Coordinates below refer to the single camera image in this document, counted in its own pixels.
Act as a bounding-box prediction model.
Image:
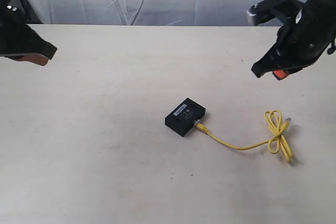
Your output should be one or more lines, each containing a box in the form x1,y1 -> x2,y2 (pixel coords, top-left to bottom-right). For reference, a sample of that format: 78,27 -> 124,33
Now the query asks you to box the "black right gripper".
251,0 -> 335,80

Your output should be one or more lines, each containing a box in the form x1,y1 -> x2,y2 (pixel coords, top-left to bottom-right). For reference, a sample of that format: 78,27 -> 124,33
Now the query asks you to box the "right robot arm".
247,0 -> 335,80

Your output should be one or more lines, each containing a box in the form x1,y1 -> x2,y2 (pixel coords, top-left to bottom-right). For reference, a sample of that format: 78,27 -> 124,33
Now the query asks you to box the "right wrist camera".
247,0 -> 296,26

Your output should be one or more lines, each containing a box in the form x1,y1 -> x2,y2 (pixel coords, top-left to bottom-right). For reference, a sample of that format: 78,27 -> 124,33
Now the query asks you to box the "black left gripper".
1,0 -> 57,66

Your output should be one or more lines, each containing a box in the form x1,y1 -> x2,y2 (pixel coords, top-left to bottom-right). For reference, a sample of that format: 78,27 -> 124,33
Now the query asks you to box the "black network switch box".
164,98 -> 206,137

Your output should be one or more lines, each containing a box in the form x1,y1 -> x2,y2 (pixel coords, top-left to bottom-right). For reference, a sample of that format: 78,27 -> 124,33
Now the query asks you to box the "yellow ethernet cable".
194,110 -> 296,167

